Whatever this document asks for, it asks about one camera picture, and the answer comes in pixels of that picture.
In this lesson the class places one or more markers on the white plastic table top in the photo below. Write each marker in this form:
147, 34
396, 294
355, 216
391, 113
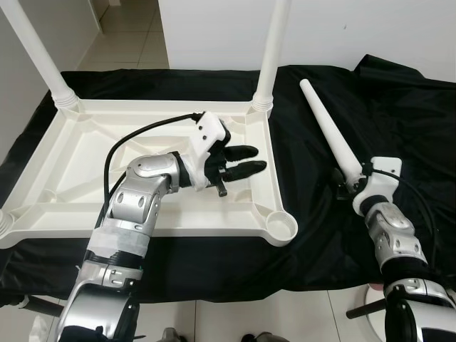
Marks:
71, 157

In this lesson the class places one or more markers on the black table cloth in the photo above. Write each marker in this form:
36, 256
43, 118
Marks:
356, 249

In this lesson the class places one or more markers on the pink plastic object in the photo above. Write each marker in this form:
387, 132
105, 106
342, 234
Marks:
377, 287

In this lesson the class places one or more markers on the black metal bar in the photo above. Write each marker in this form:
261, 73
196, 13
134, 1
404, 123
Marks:
367, 309

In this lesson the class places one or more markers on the grey right robot foot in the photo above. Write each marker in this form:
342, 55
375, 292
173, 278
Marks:
258, 338

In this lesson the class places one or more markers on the black metal rod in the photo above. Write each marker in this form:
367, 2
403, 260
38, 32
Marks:
39, 306

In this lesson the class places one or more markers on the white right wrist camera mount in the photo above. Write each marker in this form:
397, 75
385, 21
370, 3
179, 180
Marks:
381, 182

